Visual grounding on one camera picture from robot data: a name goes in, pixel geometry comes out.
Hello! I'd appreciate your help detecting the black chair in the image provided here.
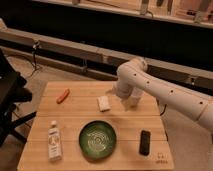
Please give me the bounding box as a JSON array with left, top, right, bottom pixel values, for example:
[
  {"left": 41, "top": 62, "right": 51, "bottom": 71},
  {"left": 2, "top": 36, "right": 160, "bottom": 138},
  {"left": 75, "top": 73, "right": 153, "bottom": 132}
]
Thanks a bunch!
[{"left": 0, "top": 49, "right": 36, "bottom": 147}]

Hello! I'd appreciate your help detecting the black cable on floor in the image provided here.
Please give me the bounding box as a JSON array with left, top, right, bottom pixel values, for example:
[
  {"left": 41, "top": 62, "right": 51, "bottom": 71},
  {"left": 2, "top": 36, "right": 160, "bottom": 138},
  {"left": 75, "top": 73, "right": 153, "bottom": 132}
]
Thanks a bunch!
[{"left": 25, "top": 39, "right": 43, "bottom": 80}]

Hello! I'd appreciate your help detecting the white plastic bottle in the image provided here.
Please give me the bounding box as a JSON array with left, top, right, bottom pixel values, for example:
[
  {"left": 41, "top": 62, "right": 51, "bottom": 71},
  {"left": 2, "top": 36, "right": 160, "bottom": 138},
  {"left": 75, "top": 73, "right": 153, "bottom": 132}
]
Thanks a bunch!
[{"left": 48, "top": 120, "right": 62, "bottom": 162}]

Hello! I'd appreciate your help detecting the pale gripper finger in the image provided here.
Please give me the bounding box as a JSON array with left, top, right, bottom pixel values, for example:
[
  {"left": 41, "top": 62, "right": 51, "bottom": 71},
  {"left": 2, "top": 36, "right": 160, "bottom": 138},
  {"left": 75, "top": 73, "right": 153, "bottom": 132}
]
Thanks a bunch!
[{"left": 121, "top": 98, "right": 131, "bottom": 111}]

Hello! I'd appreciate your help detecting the green ceramic plate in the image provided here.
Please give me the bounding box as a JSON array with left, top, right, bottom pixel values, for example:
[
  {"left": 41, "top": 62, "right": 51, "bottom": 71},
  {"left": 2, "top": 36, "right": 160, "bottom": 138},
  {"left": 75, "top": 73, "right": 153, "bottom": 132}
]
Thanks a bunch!
[{"left": 79, "top": 120, "right": 117, "bottom": 160}]

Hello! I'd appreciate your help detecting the black remote control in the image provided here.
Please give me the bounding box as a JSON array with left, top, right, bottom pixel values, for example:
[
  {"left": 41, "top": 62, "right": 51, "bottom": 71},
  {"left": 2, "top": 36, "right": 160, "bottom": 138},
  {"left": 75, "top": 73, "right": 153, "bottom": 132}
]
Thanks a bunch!
[{"left": 139, "top": 130, "right": 151, "bottom": 156}]

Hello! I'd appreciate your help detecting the orange carrot toy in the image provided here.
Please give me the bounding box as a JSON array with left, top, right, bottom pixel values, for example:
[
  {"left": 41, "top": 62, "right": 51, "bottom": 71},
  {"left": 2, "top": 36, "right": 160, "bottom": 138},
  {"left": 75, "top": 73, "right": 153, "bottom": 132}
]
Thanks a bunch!
[{"left": 56, "top": 89, "right": 70, "bottom": 104}]

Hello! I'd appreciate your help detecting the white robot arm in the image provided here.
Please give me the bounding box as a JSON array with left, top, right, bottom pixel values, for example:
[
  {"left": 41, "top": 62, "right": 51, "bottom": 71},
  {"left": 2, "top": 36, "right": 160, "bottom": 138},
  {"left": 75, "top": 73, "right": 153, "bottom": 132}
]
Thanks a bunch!
[{"left": 114, "top": 58, "right": 213, "bottom": 134}]

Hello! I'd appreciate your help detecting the white sponge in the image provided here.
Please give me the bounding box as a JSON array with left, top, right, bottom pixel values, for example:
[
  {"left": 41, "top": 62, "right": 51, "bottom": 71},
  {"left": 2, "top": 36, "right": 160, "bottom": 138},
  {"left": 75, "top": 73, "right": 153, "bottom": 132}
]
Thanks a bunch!
[{"left": 97, "top": 96, "right": 110, "bottom": 112}]

